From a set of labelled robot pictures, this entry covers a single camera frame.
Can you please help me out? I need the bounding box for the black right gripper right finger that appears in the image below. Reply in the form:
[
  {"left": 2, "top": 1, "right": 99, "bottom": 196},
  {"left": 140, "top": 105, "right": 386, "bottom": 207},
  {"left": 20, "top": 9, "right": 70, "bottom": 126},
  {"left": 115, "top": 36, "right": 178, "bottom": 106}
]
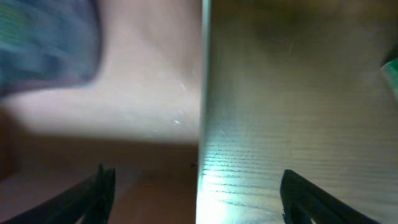
[{"left": 280, "top": 169, "right": 378, "bottom": 224}]

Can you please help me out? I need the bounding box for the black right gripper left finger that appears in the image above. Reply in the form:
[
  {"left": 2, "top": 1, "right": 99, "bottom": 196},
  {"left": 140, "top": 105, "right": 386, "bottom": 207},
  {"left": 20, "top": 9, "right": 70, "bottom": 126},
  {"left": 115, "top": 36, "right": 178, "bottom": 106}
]
[{"left": 2, "top": 165, "right": 116, "bottom": 224}]

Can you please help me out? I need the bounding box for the white box with red interior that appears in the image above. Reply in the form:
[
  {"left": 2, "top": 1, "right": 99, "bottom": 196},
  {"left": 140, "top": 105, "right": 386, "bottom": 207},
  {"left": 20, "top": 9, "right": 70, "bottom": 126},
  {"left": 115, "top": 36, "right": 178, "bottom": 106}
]
[{"left": 1, "top": 0, "right": 202, "bottom": 223}]

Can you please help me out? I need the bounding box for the green and white soap packet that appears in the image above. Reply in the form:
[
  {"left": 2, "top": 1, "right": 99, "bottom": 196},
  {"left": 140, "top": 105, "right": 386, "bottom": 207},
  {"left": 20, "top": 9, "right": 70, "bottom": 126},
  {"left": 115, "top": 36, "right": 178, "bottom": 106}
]
[{"left": 381, "top": 59, "right": 398, "bottom": 100}]

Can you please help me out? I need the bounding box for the clear pump spray bottle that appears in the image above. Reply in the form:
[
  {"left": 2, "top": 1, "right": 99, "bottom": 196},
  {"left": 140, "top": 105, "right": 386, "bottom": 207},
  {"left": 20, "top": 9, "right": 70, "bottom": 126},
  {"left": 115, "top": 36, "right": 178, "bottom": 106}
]
[{"left": 1, "top": 0, "right": 103, "bottom": 97}]

